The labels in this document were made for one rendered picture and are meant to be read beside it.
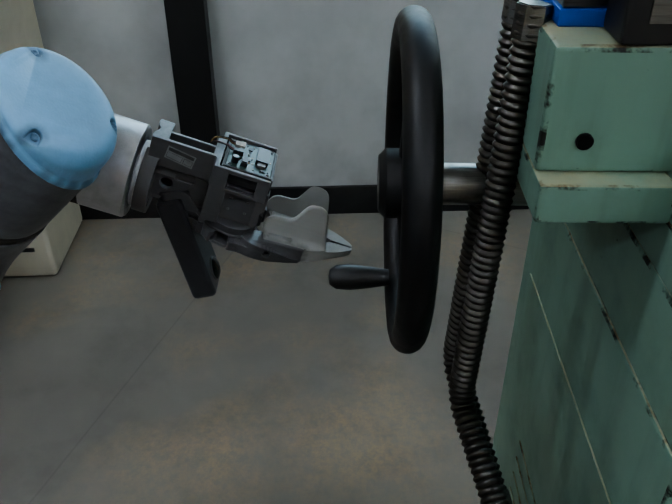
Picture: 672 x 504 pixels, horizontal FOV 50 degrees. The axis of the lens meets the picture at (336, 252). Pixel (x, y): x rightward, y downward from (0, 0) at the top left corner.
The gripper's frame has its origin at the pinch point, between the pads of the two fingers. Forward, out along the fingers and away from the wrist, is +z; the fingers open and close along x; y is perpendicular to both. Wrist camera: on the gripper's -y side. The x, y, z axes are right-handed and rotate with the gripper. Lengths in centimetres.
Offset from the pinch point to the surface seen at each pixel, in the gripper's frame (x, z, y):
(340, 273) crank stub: -4.0, 0.4, 0.4
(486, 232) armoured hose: -11.0, 8.3, 13.0
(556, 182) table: -15.9, 8.9, 20.9
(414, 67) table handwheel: -11.9, -2.6, 23.8
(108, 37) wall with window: 123, -51, -37
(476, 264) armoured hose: -10.9, 9.0, 9.9
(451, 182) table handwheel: -6.7, 5.2, 14.2
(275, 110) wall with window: 125, -5, -42
